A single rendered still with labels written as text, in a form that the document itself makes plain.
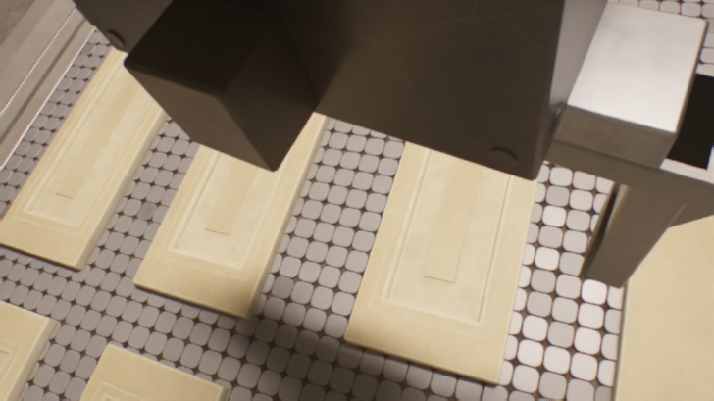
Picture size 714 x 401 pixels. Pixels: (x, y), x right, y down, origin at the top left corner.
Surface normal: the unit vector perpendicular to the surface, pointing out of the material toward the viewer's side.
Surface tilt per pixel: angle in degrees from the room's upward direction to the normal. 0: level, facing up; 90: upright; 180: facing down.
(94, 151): 0
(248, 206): 11
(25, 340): 0
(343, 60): 90
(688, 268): 0
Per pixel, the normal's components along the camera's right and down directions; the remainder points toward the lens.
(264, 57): 0.87, 0.32
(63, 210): -0.26, -0.29
